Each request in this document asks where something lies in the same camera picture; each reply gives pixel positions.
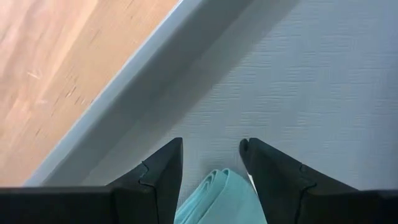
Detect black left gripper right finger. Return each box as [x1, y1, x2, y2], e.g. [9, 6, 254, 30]
[238, 138, 398, 224]

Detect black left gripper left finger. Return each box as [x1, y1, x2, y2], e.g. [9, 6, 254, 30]
[0, 137, 183, 224]

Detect teal cloth napkin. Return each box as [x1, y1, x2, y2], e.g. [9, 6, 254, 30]
[173, 167, 268, 224]

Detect grey plastic tray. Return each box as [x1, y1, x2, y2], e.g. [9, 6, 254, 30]
[23, 0, 398, 224]

